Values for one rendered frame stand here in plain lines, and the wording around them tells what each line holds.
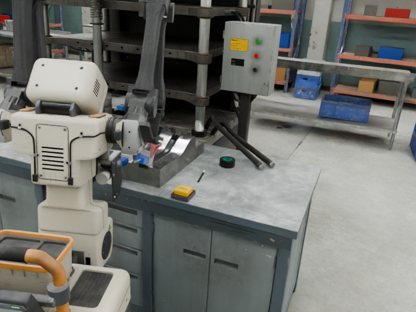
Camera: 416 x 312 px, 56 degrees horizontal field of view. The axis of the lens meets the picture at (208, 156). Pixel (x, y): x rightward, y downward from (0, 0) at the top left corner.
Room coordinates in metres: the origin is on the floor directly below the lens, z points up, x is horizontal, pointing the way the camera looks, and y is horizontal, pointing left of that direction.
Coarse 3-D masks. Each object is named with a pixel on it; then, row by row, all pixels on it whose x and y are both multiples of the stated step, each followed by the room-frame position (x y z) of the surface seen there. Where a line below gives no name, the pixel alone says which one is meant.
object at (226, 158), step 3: (225, 156) 1.90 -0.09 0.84; (222, 159) 1.85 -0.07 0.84; (225, 159) 1.88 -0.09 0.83; (228, 159) 1.88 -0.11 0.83; (231, 159) 1.86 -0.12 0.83; (234, 159) 1.86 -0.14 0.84; (219, 162) 1.86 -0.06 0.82; (222, 162) 1.83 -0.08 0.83; (225, 162) 1.82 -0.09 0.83; (228, 162) 1.82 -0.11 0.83; (231, 162) 1.83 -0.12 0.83; (234, 162) 1.84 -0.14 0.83; (222, 165) 1.83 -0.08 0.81; (225, 165) 1.82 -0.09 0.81; (228, 165) 1.82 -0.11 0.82; (231, 165) 1.83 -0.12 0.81; (234, 165) 1.85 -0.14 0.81
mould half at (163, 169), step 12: (168, 132) 1.93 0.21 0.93; (180, 144) 1.82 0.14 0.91; (192, 144) 1.87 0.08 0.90; (168, 156) 1.73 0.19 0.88; (180, 156) 1.75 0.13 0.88; (192, 156) 1.88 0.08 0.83; (132, 168) 1.61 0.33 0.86; (156, 168) 1.57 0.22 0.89; (168, 168) 1.64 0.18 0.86; (180, 168) 1.75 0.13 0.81; (132, 180) 1.61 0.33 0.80; (144, 180) 1.59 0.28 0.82; (156, 180) 1.57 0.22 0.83; (168, 180) 1.64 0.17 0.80
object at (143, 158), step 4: (144, 152) 1.60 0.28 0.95; (148, 152) 1.61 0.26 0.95; (136, 156) 1.57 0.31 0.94; (140, 156) 1.57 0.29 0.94; (144, 156) 1.58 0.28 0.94; (148, 156) 1.59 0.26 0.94; (136, 160) 1.53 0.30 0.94; (140, 160) 1.55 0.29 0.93; (144, 160) 1.55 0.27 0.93; (148, 160) 1.58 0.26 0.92; (152, 160) 1.61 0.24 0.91; (144, 164) 1.59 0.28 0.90; (148, 164) 1.58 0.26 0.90
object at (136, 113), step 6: (132, 108) 1.25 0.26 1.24; (138, 108) 1.25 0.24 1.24; (126, 114) 1.23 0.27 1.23; (132, 114) 1.22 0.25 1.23; (138, 114) 1.22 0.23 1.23; (144, 114) 1.25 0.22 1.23; (114, 120) 1.20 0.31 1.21; (120, 120) 1.20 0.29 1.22; (138, 120) 1.21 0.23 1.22; (144, 120) 1.23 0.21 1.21; (144, 126) 1.19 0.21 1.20; (150, 126) 1.21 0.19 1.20; (144, 132) 1.21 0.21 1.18; (150, 132) 1.21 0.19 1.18; (144, 138) 1.23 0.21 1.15; (150, 138) 1.23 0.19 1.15
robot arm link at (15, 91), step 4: (12, 84) 1.36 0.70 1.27; (16, 84) 1.36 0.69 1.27; (20, 84) 1.37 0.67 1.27; (24, 84) 1.37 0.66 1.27; (12, 88) 1.34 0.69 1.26; (16, 88) 1.34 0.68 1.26; (20, 88) 1.34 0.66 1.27; (24, 88) 1.34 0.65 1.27; (8, 92) 1.32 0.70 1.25; (12, 92) 1.32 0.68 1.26; (16, 92) 1.32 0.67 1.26; (20, 92) 1.32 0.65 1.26; (4, 96) 1.30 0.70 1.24; (16, 96) 1.30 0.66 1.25; (20, 96) 1.31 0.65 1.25
